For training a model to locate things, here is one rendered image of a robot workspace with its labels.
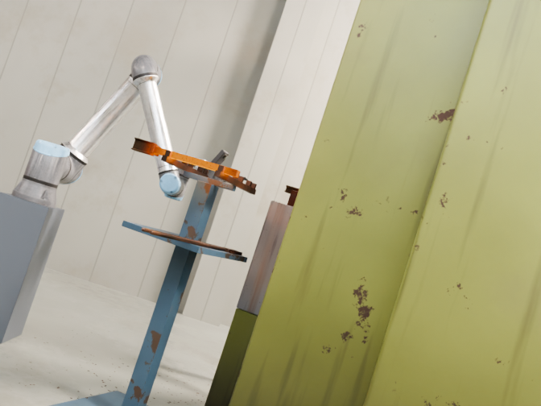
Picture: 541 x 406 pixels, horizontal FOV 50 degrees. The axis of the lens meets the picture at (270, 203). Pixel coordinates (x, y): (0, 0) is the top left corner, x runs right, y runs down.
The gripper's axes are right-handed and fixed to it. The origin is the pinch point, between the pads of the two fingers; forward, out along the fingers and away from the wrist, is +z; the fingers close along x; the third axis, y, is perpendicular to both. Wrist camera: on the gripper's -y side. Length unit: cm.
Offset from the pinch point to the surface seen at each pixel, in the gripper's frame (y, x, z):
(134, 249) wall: 65, -157, -152
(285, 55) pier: -119, -172, -86
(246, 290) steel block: 45, 22, 29
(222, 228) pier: 27, -170, -90
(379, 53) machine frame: -48, 48, 60
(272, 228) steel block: 19.0, 21.9, 31.3
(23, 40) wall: -67, -98, -277
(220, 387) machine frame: 84, 22, 31
